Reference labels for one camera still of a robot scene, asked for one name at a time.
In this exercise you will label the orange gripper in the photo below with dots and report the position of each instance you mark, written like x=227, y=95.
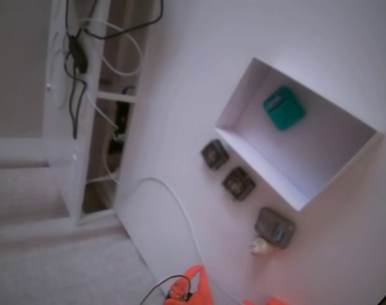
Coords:
x=197, y=281

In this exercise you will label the green cube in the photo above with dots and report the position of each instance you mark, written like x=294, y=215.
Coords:
x=285, y=108

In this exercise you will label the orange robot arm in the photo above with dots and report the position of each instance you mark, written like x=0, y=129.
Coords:
x=277, y=301

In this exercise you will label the white cardboard bin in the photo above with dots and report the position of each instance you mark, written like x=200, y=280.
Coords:
x=291, y=159

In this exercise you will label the small white figurine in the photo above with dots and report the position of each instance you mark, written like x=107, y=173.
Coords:
x=260, y=246

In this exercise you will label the grey transparent case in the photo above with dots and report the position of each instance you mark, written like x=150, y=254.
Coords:
x=275, y=227

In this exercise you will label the black coin case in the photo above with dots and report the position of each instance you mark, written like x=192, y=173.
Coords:
x=238, y=183
x=215, y=154

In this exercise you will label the black power strip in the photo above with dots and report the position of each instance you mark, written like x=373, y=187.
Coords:
x=122, y=111

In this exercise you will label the white frame rack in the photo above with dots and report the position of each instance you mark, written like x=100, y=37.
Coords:
x=68, y=159

